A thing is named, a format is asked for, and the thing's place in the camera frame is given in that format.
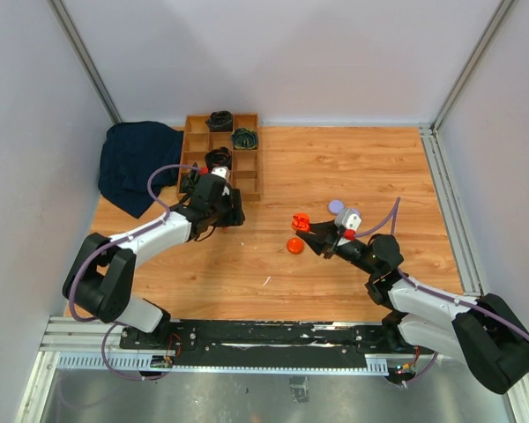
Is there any black rolled belt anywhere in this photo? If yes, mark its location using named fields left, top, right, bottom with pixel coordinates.
left=205, top=110, right=234, bottom=132
left=205, top=146, right=233, bottom=171

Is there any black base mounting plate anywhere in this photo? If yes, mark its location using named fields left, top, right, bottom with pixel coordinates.
left=119, top=320, right=431, bottom=373

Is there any wooden compartment tray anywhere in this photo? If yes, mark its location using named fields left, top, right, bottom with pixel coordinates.
left=181, top=112, right=262, bottom=202

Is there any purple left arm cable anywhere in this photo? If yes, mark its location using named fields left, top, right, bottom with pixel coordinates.
left=68, top=163, right=211, bottom=382

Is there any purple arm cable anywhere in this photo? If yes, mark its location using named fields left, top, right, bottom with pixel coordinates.
left=343, top=197, right=529, bottom=389
left=68, top=163, right=211, bottom=382

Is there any dark rolled belt lower left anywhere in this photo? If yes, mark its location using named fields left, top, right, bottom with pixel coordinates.
left=178, top=163, right=202, bottom=194

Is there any black rolled belt top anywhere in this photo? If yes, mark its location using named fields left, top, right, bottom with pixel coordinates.
left=205, top=110, right=234, bottom=132

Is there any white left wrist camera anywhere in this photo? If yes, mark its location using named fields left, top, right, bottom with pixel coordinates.
left=211, top=167, right=230, bottom=182

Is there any black rolled belt middle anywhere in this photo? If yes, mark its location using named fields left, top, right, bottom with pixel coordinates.
left=205, top=146, right=233, bottom=171

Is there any dark green rolled belt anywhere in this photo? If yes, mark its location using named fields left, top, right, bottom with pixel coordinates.
left=231, top=128, right=258, bottom=150

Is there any orange charging case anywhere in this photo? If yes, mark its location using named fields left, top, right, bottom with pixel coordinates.
left=291, top=212, right=310, bottom=233
left=287, top=238, right=305, bottom=255

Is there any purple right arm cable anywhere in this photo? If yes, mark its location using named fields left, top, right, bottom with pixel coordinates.
left=343, top=197, right=529, bottom=389

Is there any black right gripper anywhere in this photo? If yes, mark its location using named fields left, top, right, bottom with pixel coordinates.
left=297, top=219, right=378, bottom=276

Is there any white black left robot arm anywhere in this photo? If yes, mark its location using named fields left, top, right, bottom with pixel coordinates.
left=63, top=167, right=245, bottom=349

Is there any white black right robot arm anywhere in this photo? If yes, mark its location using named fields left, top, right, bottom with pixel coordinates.
left=296, top=221, right=529, bottom=394

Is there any dark blue cloth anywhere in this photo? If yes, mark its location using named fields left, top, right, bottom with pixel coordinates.
left=98, top=121, right=183, bottom=219

